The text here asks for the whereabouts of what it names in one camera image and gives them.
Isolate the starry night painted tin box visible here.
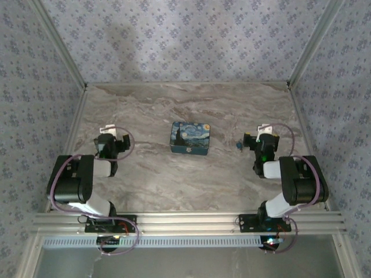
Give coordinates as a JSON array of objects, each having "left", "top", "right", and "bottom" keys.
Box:
[{"left": 169, "top": 120, "right": 212, "bottom": 157}]

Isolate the black controller board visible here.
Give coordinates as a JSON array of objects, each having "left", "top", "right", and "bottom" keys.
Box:
[
  {"left": 97, "top": 236, "right": 121, "bottom": 250},
  {"left": 260, "top": 236, "right": 283, "bottom": 251}
]

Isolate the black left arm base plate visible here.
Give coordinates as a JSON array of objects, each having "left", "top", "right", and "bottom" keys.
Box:
[{"left": 85, "top": 214, "right": 137, "bottom": 233}]

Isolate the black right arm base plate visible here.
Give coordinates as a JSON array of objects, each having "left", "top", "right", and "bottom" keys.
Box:
[{"left": 239, "top": 214, "right": 292, "bottom": 233}]

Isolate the aluminium mounting rail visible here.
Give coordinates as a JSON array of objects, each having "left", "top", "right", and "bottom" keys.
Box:
[{"left": 31, "top": 211, "right": 347, "bottom": 235}]

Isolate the aluminium frame post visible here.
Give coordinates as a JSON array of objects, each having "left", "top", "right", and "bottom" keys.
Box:
[
  {"left": 30, "top": 0, "right": 88, "bottom": 90},
  {"left": 286, "top": 0, "right": 345, "bottom": 89}
]

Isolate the grey slotted cable duct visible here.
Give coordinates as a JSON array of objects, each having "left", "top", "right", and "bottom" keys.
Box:
[{"left": 42, "top": 236, "right": 281, "bottom": 249}]

